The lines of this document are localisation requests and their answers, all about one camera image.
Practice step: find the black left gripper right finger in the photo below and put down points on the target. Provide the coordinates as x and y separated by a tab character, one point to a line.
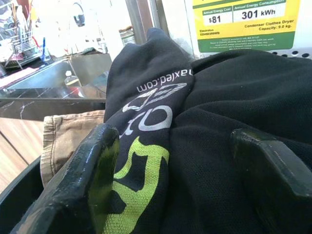
280	185

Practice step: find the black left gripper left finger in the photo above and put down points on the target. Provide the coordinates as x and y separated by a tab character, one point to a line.
73	190

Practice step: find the black shirt with green print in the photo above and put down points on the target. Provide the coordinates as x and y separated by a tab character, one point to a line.
219	122

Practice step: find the white clothes dryer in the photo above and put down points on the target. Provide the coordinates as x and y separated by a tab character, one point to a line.
178	24

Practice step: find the tan khaki garment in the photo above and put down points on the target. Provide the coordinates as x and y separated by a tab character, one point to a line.
65	136

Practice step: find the black laundry basket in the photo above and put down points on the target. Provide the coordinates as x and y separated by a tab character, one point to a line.
14	202

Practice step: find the black marble counter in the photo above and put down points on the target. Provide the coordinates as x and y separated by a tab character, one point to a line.
48	107

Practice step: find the small red item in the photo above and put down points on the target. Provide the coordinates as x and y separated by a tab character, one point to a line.
76	92

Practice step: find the clear plastic bottle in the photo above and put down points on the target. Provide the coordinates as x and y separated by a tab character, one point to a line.
72	80

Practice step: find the stainless steel sink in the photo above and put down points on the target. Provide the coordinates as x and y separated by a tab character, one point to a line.
44	75

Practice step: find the yellow green energy label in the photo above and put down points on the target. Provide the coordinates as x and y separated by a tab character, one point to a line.
243	29

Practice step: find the glass jar with lid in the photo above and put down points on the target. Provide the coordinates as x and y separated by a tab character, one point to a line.
127	37

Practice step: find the brown door post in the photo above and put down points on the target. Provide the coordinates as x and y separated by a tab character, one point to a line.
140	19

